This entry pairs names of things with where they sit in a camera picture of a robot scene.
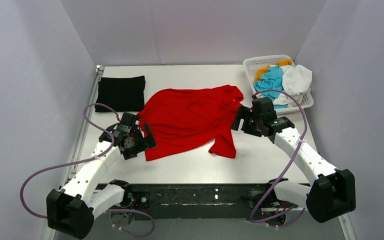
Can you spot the light blue t shirt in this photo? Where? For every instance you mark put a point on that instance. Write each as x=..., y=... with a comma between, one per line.
x=271, y=80

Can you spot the white t shirt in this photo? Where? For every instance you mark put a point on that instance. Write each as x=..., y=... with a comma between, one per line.
x=293, y=80

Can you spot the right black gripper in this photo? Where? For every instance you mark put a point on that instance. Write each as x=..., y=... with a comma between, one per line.
x=245, y=120

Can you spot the white plastic laundry basket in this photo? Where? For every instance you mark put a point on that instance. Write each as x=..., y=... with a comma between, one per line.
x=252, y=65

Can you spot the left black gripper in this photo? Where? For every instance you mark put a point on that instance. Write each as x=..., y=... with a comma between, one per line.
x=142, y=139

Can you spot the red t shirt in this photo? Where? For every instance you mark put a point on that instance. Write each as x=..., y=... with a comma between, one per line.
x=181, y=120

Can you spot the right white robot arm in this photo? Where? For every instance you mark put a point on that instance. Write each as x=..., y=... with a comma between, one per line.
x=308, y=181

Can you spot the folded black t shirt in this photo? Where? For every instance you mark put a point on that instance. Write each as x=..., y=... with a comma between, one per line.
x=122, y=94

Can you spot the yellow t shirt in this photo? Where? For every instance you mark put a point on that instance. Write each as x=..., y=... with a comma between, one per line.
x=283, y=64

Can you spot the aluminium frame rail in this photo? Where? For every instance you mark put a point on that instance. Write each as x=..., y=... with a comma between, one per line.
x=74, y=214

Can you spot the left side aluminium rail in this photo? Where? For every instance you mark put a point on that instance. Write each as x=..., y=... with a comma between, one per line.
x=70, y=171

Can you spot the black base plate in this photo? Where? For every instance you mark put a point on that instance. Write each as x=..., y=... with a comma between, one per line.
x=197, y=201

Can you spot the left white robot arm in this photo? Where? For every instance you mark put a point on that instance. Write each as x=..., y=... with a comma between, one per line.
x=86, y=179

